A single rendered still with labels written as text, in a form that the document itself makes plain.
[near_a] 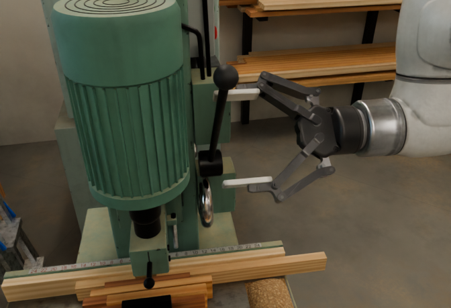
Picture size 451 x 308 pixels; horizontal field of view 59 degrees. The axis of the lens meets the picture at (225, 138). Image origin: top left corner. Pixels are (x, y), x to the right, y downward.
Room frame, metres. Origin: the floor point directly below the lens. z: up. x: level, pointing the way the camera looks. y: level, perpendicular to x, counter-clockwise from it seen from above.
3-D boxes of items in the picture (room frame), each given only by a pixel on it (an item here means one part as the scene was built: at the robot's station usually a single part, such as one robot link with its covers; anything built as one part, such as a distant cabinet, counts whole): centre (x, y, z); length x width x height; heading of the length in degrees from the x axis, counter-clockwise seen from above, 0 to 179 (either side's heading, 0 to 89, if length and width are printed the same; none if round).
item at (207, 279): (0.53, 0.15, 0.93); 0.24 x 0.02 x 0.06; 99
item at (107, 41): (0.57, 0.15, 1.35); 0.18 x 0.18 x 0.31
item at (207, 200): (0.72, 0.05, 1.02); 0.12 x 0.03 x 0.12; 9
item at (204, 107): (0.80, 0.03, 1.23); 0.09 x 0.08 x 0.15; 9
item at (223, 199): (0.78, 0.02, 1.02); 0.09 x 0.07 x 0.12; 99
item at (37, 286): (0.59, 0.16, 0.92); 0.60 x 0.02 x 0.05; 99
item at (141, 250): (0.59, 0.15, 1.03); 0.14 x 0.07 x 0.09; 9
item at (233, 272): (0.58, 0.04, 0.92); 0.54 x 0.02 x 0.04; 99
